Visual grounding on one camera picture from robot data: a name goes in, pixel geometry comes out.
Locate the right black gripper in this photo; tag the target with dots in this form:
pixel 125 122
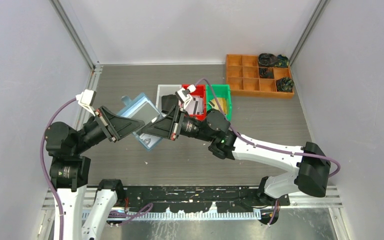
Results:
pixel 167 127

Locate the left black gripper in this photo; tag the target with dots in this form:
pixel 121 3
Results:
pixel 119 126

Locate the blue card holder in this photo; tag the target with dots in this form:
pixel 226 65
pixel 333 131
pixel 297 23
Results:
pixel 140 108

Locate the white card with logo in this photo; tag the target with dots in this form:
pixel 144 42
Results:
pixel 149 140

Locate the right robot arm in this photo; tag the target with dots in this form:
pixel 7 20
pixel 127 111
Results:
pixel 307 169

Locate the white credit cards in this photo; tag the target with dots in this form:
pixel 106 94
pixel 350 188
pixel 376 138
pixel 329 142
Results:
pixel 195 106

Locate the gold credit cards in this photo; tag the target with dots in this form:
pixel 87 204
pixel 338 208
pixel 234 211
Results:
pixel 219 103

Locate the white plastic bin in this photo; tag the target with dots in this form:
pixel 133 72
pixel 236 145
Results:
pixel 164 90

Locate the red plastic bin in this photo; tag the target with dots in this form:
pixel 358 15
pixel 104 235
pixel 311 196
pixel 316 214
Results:
pixel 201 91

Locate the green plastic bin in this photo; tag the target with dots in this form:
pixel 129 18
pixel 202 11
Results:
pixel 223 95

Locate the orange wooden compartment tray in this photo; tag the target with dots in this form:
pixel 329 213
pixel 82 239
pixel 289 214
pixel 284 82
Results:
pixel 242 75

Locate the dark rolled sock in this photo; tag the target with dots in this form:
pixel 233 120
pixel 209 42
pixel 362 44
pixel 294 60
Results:
pixel 267 60
pixel 266 73
pixel 285 85
pixel 282 61

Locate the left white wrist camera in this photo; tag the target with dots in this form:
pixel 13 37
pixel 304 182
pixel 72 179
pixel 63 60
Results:
pixel 85 99

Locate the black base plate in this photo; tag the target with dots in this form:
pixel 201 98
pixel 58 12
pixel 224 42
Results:
pixel 194 199

